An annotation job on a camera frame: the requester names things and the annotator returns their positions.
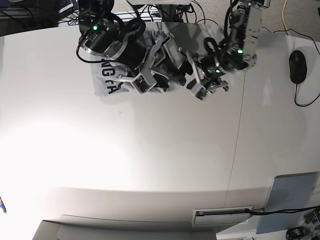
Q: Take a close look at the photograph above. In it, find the grey T-shirt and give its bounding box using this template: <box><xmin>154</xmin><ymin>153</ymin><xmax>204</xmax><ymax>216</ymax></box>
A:
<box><xmin>81</xmin><ymin>29</ymin><xmax>193</xmax><ymax>97</ymax></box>

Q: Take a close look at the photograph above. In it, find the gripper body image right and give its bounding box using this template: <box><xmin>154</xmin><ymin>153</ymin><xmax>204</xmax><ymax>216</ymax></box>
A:
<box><xmin>187</xmin><ymin>56</ymin><xmax>225</xmax><ymax>102</ymax></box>

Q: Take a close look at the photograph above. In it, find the black power cable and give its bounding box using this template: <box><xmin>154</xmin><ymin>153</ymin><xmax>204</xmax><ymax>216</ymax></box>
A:
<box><xmin>246</xmin><ymin>205</ymin><xmax>320</xmax><ymax>216</ymax></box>

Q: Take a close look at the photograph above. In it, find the grey laptop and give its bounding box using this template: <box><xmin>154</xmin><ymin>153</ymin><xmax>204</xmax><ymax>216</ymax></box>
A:
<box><xmin>256</xmin><ymin>172</ymin><xmax>318</xmax><ymax>235</ymax></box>

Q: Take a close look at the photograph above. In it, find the blue orange pen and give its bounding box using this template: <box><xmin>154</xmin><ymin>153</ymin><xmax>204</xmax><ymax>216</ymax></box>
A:
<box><xmin>0</xmin><ymin>197</ymin><xmax>7</xmax><ymax>214</ymax></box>

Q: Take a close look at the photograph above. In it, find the black mouse cable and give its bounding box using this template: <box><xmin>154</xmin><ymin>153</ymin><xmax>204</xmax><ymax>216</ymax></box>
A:
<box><xmin>293</xmin><ymin>37</ymin><xmax>320</xmax><ymax>108</ymax></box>

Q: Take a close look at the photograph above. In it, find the white cable grommet tray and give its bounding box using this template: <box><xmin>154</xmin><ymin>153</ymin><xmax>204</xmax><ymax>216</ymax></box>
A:
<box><xmin>191</xmin><ymin>205</ymin><xmax>253</xmax><ymax>227</ymax></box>

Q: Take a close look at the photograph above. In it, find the black device bottom right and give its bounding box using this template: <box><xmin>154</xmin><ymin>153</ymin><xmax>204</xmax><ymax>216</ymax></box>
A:
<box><xmin>285</xmin><ymin>226</ymin><xmax>307</xmax><ymax>240</ymax></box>

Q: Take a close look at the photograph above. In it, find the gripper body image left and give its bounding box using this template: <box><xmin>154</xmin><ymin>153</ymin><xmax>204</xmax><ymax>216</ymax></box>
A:
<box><xmin>117</xmin><ymin>44</ymin><xmax>169</xmax><ymax>94</ymax></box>

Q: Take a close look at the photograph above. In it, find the black computer mouse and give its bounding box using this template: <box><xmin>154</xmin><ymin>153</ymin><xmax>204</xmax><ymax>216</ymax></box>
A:
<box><xmin>289</xmin><ymin>50</ymin><xmax>308</xmax><ymax>85</ymax></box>

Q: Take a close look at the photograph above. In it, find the black power adapter box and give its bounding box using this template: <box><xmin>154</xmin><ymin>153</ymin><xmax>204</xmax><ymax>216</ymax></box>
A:
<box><xmin>55</xmin><ymin>0</ymin><xmax>75</xmax><ymax>17</ymax></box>

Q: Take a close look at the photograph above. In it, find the yellow cable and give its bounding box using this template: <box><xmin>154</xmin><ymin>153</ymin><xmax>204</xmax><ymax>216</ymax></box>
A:
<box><xmin>281</xmin><ymin>0</ymin><xmax>293</xmax><ymax>36</ymax></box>

